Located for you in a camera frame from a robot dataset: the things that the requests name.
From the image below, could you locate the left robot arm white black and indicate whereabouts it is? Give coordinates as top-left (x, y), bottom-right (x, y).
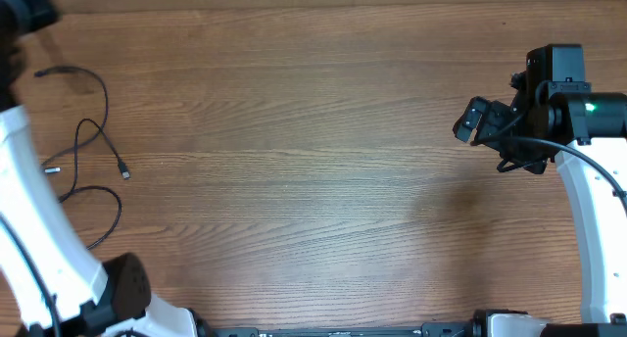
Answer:
top-left (1, 0), bottom-right (214, 336)

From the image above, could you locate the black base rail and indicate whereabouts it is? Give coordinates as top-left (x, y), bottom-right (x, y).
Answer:
top-left (215, 322), bottom-right (473, 337)

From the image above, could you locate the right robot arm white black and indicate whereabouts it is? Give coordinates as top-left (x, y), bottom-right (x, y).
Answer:
top-left (453, 44), bottom-right (626, 336)

